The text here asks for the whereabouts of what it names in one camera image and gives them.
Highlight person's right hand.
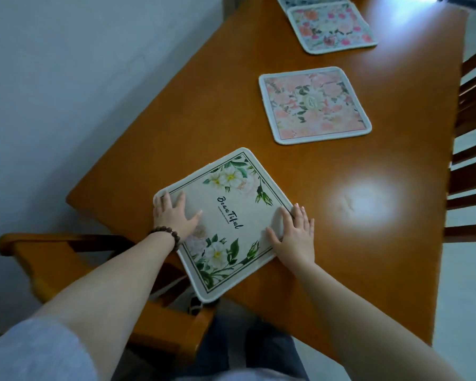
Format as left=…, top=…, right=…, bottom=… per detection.
left=266, top=203, right=316, bottom=270

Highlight person's left hand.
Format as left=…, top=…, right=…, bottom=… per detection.
left=152, top=190, right=204, bottom=244

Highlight cream green leaf placemat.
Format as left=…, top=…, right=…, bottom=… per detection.
left=152, top=147, right=295, bottom=304

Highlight pale pink floral placemat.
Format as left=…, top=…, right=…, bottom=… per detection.
left=258, top=66, right=373, bottom=146

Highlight light blue rose placemat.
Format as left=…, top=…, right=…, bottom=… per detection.
left=287, top=1, right=378, bottom=55

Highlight person's right forearm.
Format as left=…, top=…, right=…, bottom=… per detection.
left=289, top=261, right=465, bottom=381

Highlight person's left forearm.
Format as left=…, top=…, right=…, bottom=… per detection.
left=31, top=233, right=175, bottom=381

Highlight blue jeans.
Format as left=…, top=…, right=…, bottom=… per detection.
left=174, top=313, right=310, bottom=381

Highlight orange wooden table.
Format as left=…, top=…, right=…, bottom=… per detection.
left=65, top=0, right=470, bottom=361

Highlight wooden dining chair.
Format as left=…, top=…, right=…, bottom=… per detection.
left=444, top=43, right=476, bottom=243
left=0, top=233, right=219, bottom=353

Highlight brown bead bracelet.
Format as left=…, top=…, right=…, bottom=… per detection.
left=148, top=225, right=181, bottom=252

